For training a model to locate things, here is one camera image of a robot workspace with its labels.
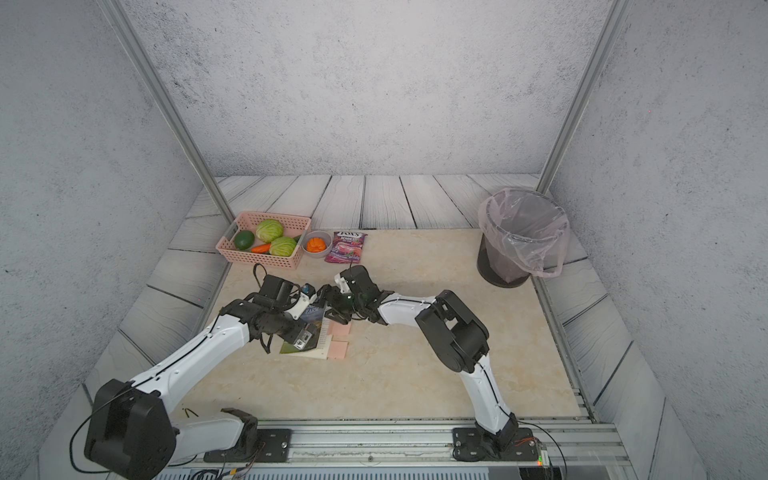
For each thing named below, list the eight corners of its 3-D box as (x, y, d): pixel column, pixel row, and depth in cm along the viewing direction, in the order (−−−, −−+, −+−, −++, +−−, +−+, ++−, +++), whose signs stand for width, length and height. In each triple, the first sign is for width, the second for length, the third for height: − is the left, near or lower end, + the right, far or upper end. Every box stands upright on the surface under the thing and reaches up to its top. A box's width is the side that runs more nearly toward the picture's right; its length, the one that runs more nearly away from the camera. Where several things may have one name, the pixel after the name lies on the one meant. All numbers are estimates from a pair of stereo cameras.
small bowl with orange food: (302, 258, 112) (299, 249, 108) (307, 238, 119) (304, 229, 115) (331, 258, 112) (328, 249, 108) (334, 238, 119) (332, 229, 115)
